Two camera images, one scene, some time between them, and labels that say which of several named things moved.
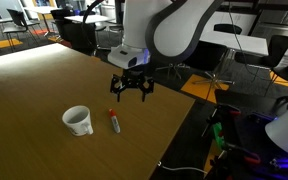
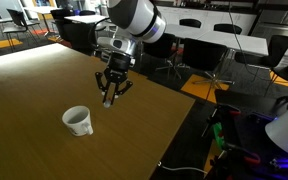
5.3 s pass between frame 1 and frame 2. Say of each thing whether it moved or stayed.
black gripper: moved
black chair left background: stayed
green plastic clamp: stayed
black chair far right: stayed
